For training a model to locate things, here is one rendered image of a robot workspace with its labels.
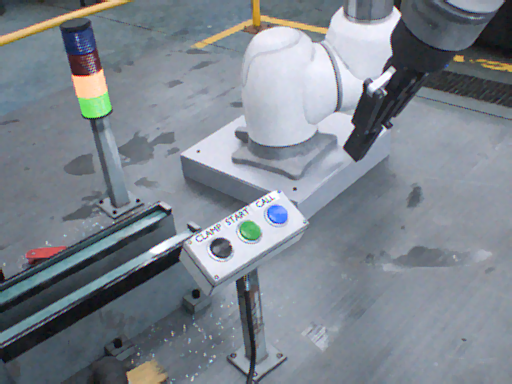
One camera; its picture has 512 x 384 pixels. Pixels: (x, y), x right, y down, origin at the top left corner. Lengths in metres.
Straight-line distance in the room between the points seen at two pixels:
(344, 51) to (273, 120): 0.20
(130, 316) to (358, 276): 0.41
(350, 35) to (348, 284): 0.49
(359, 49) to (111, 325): 0.71
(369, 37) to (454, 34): 0.62
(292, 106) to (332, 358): 0.52
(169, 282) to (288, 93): 0.45
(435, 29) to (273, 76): 0.62
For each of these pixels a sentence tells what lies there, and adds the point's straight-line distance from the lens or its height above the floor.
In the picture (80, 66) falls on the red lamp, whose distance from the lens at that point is 1.27.
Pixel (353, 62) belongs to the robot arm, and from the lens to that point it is 1.31.
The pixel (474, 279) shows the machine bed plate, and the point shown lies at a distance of 1.19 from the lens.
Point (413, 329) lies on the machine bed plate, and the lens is 1.09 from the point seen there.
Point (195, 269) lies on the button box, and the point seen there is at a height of 1.04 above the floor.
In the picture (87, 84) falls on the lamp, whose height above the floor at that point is 1.10.
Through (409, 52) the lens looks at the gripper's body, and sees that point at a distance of 0.72.
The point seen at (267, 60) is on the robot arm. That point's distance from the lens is 1.26.
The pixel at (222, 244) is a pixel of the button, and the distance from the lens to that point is 0.82.
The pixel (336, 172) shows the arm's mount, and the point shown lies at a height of 0.86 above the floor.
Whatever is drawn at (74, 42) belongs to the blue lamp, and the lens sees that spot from 1.26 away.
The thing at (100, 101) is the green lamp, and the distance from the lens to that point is 1.30.
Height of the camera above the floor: 1.58
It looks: 34 degrees down
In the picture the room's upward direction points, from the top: 6 degrees counter-clockwise
